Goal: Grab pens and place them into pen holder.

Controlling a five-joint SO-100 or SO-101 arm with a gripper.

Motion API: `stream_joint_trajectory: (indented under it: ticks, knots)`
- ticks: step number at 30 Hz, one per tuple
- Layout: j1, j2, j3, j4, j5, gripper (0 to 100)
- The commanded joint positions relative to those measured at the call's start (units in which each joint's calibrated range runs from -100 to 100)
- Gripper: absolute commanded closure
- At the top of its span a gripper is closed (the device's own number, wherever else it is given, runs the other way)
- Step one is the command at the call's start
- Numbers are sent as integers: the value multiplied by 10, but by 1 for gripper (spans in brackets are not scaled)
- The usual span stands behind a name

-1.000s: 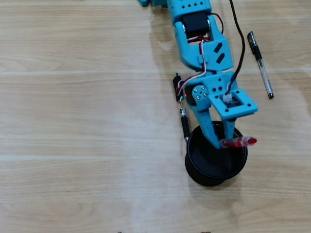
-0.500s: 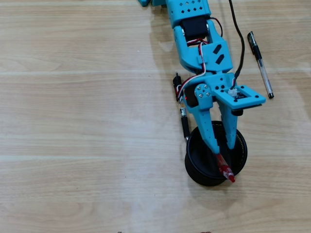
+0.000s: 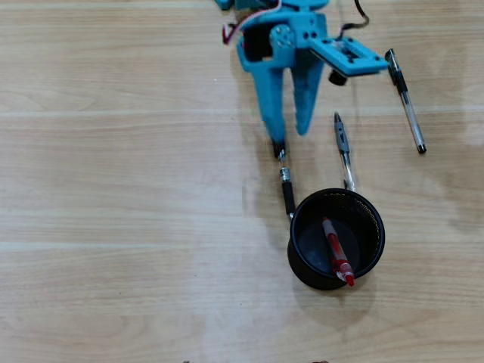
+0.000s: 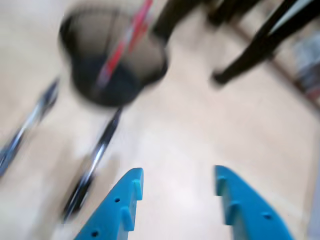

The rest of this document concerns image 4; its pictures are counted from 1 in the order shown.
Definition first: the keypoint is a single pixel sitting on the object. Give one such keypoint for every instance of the black furniture leg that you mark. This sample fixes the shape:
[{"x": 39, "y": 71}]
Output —
[
  {"x": 175, "y": 17},
  {"x": 250, "y": 50}
]

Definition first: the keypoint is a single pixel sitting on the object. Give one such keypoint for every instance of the grey clear retractable pen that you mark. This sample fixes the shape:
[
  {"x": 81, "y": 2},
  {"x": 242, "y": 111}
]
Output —
[{"x": 30, "y": 120}]

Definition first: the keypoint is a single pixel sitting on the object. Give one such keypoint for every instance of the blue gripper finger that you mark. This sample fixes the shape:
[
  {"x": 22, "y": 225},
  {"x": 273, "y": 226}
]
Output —
[
  {"x": 250, "y": 212},
  {"x": 112, "y": 210}
]

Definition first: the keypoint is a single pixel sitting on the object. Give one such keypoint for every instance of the red retractable pen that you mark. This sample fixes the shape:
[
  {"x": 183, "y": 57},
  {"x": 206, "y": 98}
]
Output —
[{"x": 117, "y": 53}]

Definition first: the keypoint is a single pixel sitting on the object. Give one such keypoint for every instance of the black retractable pen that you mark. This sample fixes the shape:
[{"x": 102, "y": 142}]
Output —
[{"x": 100, "y": 147}]

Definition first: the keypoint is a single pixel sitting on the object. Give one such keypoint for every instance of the black mesh pen holder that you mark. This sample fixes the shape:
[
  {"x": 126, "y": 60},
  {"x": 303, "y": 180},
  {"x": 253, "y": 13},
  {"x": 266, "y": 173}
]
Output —
[{"x": 140, "y": 62}]

